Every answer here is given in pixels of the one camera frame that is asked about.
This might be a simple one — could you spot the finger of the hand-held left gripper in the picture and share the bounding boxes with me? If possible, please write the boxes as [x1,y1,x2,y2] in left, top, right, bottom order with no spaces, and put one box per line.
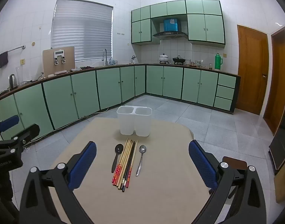
[10,124,40,147]
[0,115,20,135]

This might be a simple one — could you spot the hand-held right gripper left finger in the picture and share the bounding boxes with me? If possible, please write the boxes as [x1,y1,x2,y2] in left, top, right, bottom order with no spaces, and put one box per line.
[19,141,97,224]

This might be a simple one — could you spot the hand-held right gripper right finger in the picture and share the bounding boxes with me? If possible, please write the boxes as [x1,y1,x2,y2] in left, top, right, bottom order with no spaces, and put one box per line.
[188,139,267,224]

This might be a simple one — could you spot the black plastic spoon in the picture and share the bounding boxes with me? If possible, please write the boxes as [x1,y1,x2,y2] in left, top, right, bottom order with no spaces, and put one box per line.
[111,143,124,173]

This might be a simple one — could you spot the red-ended wooden chopstick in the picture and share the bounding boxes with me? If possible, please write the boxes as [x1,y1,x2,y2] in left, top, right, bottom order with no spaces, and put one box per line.
[113,139,131,185]
[115,140,132,186]
[112,139,129,183]

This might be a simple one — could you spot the dark chopsticks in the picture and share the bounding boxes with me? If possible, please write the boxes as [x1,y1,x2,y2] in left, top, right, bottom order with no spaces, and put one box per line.
[122,141,136,192]

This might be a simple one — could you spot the black chopstick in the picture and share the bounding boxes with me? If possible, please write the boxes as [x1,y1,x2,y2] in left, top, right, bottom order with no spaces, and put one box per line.
[126,142,137,189]

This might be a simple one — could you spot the metal spoon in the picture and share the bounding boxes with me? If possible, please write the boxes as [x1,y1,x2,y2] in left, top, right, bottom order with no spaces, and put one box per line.
[136,145,147,177]

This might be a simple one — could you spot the translucent plastic cup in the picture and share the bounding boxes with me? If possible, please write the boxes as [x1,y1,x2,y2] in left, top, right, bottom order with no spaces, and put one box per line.
[117,106,152,137]

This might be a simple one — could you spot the brown stool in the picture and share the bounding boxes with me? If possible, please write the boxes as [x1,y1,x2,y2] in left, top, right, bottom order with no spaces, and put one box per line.
[223,156,248,171]

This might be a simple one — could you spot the steel electric kettle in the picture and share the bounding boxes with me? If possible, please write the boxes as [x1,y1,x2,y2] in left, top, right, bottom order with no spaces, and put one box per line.
[8,74,18,90]

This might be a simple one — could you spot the green lower kitchen cabinets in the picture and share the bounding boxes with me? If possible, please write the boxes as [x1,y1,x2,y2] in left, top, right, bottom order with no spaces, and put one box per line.
[0,64,241,143]

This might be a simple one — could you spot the green kitchen cabinets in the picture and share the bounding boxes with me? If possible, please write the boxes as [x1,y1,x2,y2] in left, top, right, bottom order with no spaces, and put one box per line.
[0,64,241,143]
[131,0,226,48]

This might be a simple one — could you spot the dark hanging towel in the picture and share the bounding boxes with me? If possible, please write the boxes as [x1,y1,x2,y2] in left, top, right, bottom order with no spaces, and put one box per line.
[0,51,9,69]

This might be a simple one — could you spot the brown wooden board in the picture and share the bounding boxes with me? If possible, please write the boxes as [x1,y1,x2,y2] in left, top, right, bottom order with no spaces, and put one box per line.
[42,47,76,76]

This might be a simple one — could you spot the black cabinet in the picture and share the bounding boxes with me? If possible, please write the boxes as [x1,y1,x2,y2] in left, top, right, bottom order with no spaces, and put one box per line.
[269,103,285,175]

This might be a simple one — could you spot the white grey mounted device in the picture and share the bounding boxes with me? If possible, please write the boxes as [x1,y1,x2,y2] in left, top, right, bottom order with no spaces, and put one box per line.
[53,50,66,65]

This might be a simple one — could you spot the light wooden box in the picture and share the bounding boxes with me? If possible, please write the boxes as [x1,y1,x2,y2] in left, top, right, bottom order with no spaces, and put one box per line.
[274,163,285,203]

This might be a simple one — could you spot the green thermos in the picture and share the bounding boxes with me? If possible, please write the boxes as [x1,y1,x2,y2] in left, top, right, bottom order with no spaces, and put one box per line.
[214,53,224,71]

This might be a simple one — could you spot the black wok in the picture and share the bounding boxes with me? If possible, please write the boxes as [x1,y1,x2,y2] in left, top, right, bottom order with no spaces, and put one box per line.
[172,55,186,65]

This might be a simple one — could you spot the plain wooden door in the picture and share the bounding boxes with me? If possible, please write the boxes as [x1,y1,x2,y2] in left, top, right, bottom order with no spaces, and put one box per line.
[263,27,285,134]

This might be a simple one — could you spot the white window blind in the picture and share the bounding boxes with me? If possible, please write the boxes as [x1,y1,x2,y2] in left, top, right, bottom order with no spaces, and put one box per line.
[51,0,114,62]

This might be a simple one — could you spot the black range hood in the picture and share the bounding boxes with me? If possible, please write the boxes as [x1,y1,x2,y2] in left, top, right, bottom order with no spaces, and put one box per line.
[152,31,189,40]

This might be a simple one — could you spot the green upper kitchen cabinets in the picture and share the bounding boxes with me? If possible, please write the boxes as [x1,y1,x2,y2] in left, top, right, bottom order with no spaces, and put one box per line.
[131,0,226,48]

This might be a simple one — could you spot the metal towel rail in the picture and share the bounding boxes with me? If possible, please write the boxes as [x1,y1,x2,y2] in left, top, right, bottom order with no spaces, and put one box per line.
[0,45,26,60]

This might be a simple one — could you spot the wooden door with handle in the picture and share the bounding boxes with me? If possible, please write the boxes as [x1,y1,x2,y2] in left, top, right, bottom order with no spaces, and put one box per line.
[235,24,269,115]

